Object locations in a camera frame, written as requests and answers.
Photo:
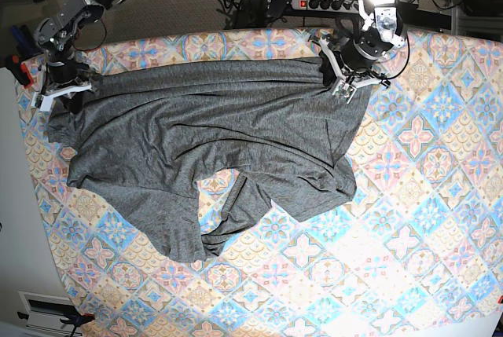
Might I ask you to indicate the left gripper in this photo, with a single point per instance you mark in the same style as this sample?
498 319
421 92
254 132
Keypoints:
347 65

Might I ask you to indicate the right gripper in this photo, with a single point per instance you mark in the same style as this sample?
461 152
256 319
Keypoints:
68 81

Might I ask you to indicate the grey t-shirt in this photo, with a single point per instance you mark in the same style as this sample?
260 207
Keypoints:
192 154

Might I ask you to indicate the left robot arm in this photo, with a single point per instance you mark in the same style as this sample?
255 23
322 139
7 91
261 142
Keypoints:
379 18

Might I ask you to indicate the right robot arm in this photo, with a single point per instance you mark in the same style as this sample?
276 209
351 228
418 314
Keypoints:
56 35

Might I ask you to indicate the red black clamp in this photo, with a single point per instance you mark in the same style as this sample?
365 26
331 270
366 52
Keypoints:
19 71

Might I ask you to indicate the white power strip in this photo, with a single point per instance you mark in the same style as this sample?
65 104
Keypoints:
330 6

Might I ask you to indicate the patterned tablecloth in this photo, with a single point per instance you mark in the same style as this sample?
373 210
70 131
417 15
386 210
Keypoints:
419 246

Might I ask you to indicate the white vent panel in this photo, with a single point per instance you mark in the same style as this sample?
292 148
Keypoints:
44 312

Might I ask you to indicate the black orange clamp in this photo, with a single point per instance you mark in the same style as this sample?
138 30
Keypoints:
72 319

